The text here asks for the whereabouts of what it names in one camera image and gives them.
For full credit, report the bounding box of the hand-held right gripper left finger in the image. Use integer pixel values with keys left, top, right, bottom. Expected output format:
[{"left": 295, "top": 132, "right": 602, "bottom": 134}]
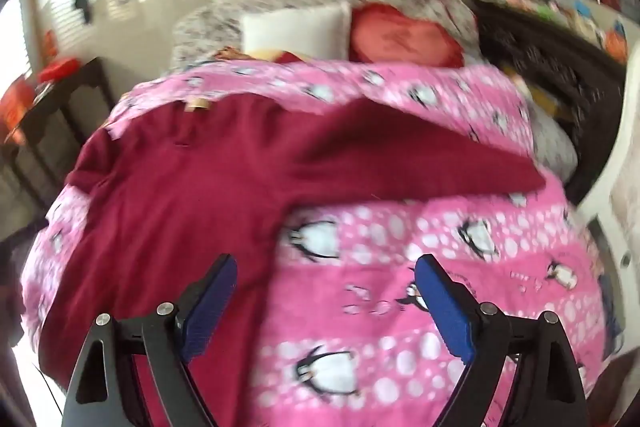
[{"left": 60, "top": 253, "right": 239, "bottom": 427}]

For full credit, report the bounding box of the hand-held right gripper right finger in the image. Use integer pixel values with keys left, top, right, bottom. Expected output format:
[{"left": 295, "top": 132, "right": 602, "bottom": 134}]
[{"left": 414, "top": 253, "right": 587, "bottom": 427}]

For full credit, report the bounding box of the maroon sweater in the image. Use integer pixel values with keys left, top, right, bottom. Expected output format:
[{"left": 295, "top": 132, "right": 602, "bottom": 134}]
[{"left": 39, "top": 94, "right": 548, "bottom": 427}]

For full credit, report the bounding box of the pink penguin blanket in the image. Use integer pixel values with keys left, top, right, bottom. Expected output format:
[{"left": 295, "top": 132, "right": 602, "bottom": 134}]
[{"left": 20, "top": 59, "right": 626, "bottom": 427}]

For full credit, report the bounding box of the grey patterned pillow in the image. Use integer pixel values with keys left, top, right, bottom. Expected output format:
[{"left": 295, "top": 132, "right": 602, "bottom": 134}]
[{"left": 530, "top": 107, "right": 581, "bottom": 184}]

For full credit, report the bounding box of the dark wooden side table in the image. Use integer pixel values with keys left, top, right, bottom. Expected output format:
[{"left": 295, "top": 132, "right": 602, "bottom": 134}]
[{"left": 0, "top": 57, "right": 118, "bottom": 228}]

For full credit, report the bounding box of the white chair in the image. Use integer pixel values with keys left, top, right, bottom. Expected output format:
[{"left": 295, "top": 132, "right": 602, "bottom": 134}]
[{"left": 575, "top": 42, "right": 640, "bottom": 268}]

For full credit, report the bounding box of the red heart pillow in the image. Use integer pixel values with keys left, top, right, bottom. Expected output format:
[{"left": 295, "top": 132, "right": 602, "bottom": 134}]
[{"left": 348, "top": 3, "right": 466, "bottom": 68}]

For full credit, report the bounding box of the red box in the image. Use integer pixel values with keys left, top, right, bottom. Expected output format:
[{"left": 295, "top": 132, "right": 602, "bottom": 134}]
[{"left": 37, "top": 59, "right": 82, "bottom": 84}]

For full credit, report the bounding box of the white folded cloth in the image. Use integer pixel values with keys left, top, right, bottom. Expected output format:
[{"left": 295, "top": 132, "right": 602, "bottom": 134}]
[{"left": 239, "top": 1, "right": 352, "bottom": 58}]

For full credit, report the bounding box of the row of colourful shelf clutter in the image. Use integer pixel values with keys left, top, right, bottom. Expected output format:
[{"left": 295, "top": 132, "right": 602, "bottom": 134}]
[{"left": 467, "top": 0, "right": 631, "bottom": 62}]

